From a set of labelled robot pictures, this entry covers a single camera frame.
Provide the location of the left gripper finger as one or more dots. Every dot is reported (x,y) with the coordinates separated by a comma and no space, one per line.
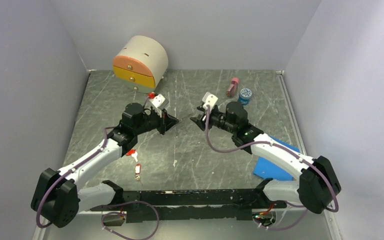
(165,127)
(169,120)

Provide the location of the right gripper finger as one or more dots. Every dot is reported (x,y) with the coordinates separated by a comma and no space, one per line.
(203,109)
(200,121)

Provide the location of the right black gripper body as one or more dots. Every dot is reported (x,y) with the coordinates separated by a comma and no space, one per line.
(217,118)

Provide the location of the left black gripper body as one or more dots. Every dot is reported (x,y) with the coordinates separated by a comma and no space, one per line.
(150,122)

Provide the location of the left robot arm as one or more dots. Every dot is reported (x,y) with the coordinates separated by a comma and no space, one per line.
(117,141)

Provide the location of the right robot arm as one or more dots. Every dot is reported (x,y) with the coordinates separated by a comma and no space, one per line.
(315,184)

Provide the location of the pink capped brown vial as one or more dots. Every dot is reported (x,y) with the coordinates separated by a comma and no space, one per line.
(231,90)

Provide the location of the key with red tag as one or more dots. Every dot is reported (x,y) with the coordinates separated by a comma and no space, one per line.
(133,153)

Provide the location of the blue round tin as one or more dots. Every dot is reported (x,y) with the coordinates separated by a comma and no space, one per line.
(244,96)

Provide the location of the key with red label fob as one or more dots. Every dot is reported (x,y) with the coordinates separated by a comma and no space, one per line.
(137,172)

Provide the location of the round beige drawer box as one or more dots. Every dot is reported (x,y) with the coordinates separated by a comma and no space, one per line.
(141,64)

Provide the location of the blue foam sheet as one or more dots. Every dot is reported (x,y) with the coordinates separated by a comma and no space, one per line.
(266,169)

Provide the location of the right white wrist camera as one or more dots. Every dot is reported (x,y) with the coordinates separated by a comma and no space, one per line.
(209,101)

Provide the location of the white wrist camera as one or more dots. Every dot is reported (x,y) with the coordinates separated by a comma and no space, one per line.
(158,102)
(209,101)

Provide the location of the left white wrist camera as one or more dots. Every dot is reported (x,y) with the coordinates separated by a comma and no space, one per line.
(158,102)

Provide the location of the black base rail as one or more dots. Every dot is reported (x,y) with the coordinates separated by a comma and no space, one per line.
(169,205)

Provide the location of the aluminium frame rail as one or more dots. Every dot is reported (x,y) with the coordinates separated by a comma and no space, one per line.
(63,204)

